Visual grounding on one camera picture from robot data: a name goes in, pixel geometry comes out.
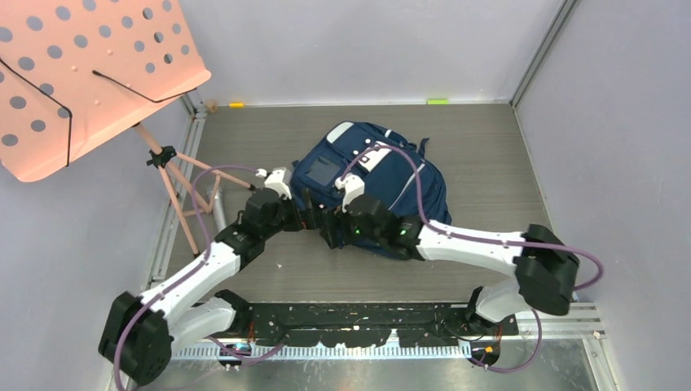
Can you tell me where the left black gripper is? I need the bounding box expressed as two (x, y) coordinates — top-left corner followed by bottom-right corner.
(261, 188), (324, 239)

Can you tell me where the navy blue student backpack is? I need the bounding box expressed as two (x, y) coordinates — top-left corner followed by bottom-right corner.
(289, 121), (453, 261)

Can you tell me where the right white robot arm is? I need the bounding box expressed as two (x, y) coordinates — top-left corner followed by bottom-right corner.
(325, 174), (579, 335)

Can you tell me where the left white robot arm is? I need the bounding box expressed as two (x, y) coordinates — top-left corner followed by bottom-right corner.
(98, 168), (304, 390)

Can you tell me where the green tape marker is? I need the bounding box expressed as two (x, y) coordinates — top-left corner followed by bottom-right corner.
(426, 99), (449, 105)

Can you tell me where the pink perforated music stand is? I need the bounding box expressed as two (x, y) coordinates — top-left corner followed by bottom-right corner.
(0, 0), (256, 257)

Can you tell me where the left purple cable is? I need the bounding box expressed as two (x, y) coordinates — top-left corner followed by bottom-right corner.
(112, 164), (287, 391)

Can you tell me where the purple cable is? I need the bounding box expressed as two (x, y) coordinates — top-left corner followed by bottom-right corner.
(337, 143), (605, 375)
(112, 164), (287, 391)

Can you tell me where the black mounting base plate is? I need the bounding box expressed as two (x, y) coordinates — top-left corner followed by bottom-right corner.
(228, 302), (518, 348)

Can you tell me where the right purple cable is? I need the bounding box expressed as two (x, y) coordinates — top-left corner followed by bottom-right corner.
(337, 143), (605, 375)

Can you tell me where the aluminium frame rail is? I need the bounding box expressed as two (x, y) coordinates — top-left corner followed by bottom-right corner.
(114, 301), (605, 362)

